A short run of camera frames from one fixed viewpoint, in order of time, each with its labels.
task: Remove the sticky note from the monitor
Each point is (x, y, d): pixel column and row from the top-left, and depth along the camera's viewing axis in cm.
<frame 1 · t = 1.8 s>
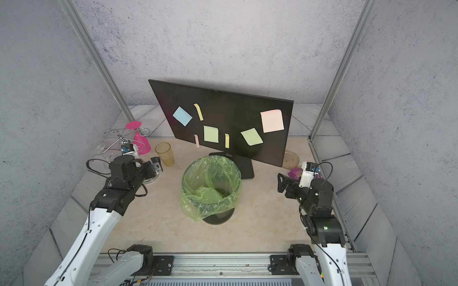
left hand: (152, 160, 74), fingers open
right hand: (289, 175, 70), fingers open
green square sticky note: (211, 134, 83), point 31 cm above the table
small pink strip note: (197, 140, 93), point 22 cm above the table
small yellow strip note: (226, 140, 84), point 28 cm above the table
clear wine glass: (98, 149, 81), point 29 cm above the table

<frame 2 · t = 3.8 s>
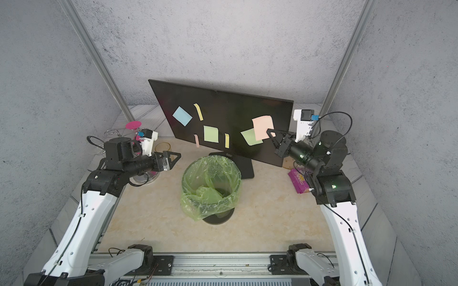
left hand: (174, 154, 68), fingers open
right hand: (266, 132, 55), fingers closed
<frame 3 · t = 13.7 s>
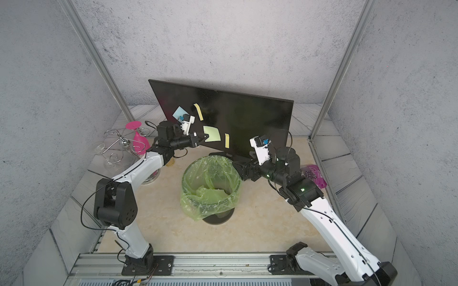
left hand: (210, 136, 83), fingers closed
right hand: (242, 158, 65), fingers open
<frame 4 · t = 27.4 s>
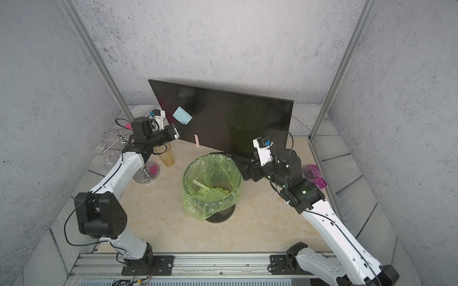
left hand: (184, 127, 82), fingers open
right hand: (246, 158, 66), fingers open
yellow strip sticky note: (200, 184, 74), point 24 cm above the table
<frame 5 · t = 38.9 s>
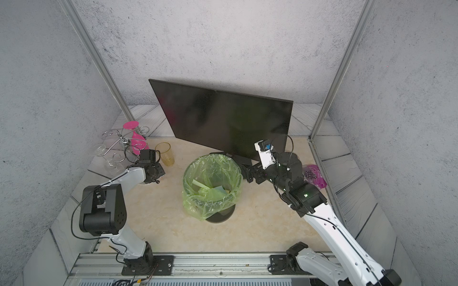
left hand: (160, 171, 97), fingers open
right hand: (252, 159, 67), fingers open
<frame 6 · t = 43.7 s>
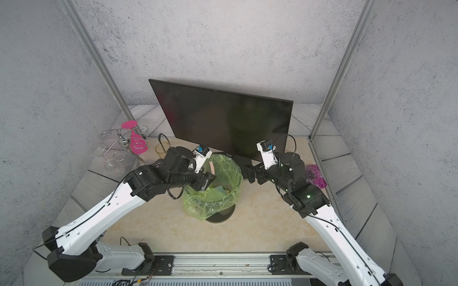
left hand: (211, 174, 67), fingers open
right hand: (254, 159, 67), fingers open
